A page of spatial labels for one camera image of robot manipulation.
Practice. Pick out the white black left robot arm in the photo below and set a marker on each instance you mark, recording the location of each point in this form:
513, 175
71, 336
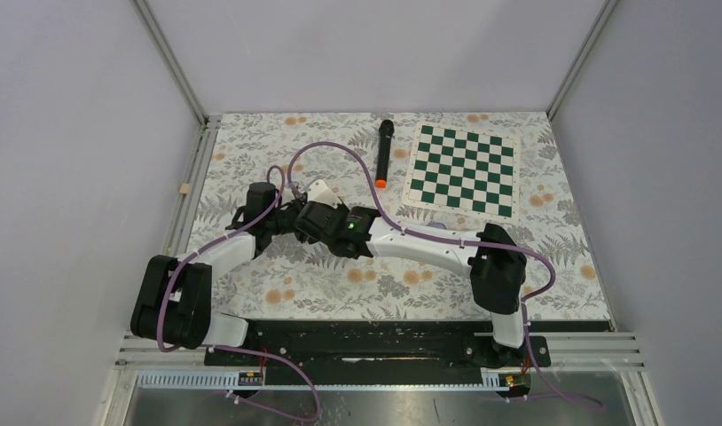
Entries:
174, 304

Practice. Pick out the green white chessboard mat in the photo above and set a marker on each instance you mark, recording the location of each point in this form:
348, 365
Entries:
474, 173

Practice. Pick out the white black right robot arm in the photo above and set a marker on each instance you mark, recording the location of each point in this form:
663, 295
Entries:
487, 259

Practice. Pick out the silver computer mouse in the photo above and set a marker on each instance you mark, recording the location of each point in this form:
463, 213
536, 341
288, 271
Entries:
438, 225

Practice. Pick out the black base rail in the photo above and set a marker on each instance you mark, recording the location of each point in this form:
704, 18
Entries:
357, 353

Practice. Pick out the black microphone orange end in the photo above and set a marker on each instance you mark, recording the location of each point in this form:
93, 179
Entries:
386, 133

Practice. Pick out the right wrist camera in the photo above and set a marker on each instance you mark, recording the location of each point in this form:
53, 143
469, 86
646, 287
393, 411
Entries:
318, 191

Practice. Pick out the floral tablecloth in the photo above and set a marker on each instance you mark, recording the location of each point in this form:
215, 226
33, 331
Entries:
291, 280

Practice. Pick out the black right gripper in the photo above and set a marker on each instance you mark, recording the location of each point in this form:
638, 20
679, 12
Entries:
333, 209

